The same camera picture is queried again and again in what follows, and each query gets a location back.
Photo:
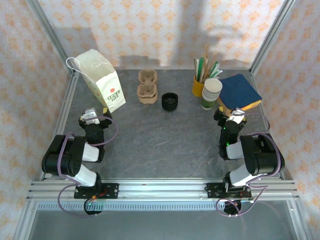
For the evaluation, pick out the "green paper cup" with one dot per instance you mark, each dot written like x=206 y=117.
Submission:
x=212 y=86

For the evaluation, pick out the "blue paper napkin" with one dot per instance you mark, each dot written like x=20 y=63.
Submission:
x=237 y=90

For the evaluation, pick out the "white printed paper bag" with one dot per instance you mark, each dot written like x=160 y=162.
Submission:
x=107 y=82

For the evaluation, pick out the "black plastic cup lid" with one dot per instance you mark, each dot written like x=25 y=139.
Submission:
x=170 y=98

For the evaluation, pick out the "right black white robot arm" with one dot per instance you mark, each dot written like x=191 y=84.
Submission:
x=260 y=155

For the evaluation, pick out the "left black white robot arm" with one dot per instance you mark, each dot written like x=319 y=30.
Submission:
x=62 y=155

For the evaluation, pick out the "colourful napkin stack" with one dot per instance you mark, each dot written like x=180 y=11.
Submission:
x=252 y=105

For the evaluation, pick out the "stack of green paper cups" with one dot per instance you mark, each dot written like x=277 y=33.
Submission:
x=208 y=102

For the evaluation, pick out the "yellow holder cup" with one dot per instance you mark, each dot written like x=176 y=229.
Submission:
x=197 y=87

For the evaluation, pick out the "white green wrapped straw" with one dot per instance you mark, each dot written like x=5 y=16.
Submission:
x=215 y=68
x=218 y=73
x=201 y=68
x=197 y=70

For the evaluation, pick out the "stack of pulp cup carriers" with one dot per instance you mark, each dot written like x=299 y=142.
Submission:
x=147 y=98

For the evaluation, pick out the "stack of black lids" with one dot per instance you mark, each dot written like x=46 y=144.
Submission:
x=170 y=106

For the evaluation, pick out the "wooden stirrer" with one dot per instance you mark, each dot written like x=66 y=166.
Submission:
x=206 y=65

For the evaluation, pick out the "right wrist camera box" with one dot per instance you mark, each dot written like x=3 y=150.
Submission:
x=236 y=117

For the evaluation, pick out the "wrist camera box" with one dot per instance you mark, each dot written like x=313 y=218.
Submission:
x=91 y=117
x=236 y=117

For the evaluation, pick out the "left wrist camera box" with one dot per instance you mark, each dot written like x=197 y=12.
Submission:
x=91 y=117

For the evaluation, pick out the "aluminium side rail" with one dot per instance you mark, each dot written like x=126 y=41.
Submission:
x=68 y=100
x=256 y=82

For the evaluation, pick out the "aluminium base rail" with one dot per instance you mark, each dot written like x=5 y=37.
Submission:
x=160 y=187

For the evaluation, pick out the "aluminium frame post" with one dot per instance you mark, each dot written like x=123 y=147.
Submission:
x=297 y=220
x=272 y=32
x=50 y=32
x=25 y=220

